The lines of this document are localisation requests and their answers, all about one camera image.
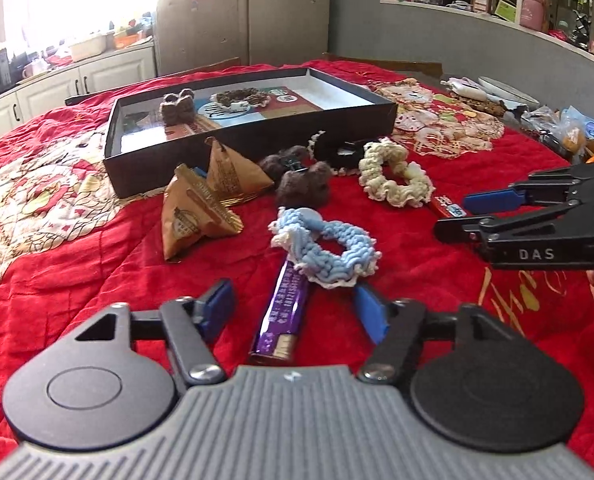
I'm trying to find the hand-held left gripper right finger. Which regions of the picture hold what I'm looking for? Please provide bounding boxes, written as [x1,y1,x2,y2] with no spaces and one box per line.
[353,282,520,386]

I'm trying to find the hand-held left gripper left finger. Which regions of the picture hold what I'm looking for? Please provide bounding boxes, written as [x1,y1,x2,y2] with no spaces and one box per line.
[74,279,238,387]

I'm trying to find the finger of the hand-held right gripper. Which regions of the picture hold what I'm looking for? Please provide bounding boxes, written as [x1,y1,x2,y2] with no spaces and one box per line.
[462,162,594,214]
[433,201,585,252]

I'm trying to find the red snack bar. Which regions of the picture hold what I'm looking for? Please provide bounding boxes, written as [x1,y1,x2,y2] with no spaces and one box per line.
[427,195,470,220]

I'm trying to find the blue knitted scrunchie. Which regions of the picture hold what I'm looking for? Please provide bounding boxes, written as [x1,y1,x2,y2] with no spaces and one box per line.
[269,206,382,289]

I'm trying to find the purple snack bar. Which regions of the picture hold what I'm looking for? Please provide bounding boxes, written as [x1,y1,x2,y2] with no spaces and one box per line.
[247,252,312,367]

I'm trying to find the brown triangular snack packet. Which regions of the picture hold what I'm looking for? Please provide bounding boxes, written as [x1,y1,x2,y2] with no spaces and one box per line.
[161,162,244,261]
[204,137,274,206]

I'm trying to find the cream knitted scrunchie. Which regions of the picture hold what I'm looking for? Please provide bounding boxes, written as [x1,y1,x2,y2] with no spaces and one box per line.
[358,139,435,209]

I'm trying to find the brown fuzzy hair clip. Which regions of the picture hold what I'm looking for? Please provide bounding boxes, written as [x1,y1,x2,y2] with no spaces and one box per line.
[159,89,196,126]
[258,145,334,211]

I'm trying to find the black scrunchie with white trim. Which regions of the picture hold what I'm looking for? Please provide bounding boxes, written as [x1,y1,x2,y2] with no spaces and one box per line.
[307,130,378,177]

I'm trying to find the black shallow cardboard box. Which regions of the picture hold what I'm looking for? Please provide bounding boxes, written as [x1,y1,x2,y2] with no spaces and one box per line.
[103,66,398,200]

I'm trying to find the brown woven coaster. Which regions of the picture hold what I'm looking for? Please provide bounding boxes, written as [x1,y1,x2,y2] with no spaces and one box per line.
[449,90,508,117]

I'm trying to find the clear plastic bags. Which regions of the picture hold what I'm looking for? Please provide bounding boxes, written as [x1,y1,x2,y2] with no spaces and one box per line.
[519,104,594,158]

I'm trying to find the white plate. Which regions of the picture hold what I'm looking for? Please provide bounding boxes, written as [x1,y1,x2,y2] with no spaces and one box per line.
[478,76,538,107]

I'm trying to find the white handheld device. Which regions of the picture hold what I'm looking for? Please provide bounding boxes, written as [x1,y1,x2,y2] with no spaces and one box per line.
[442,77,488,102]

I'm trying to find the red printed blanket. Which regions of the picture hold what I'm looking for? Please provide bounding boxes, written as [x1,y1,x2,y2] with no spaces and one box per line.
[0,60,594,480]

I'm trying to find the brown knitted scrunchie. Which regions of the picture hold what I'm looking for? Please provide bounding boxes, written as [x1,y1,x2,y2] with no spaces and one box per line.
[212,87,272,111]

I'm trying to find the white kitchen cabinet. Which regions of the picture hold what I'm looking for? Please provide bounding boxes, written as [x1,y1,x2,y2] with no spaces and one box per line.
[0,42,158,161]

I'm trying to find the white plastic basin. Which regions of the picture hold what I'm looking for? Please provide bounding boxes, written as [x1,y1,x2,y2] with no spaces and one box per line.
[69,35,115,63]

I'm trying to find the grey refrigerator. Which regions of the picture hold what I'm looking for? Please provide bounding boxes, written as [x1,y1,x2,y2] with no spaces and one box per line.
[156,0,334,77]

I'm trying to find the white wall shelf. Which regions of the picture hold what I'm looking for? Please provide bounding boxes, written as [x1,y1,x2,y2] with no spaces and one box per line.
[379,0,594,72]

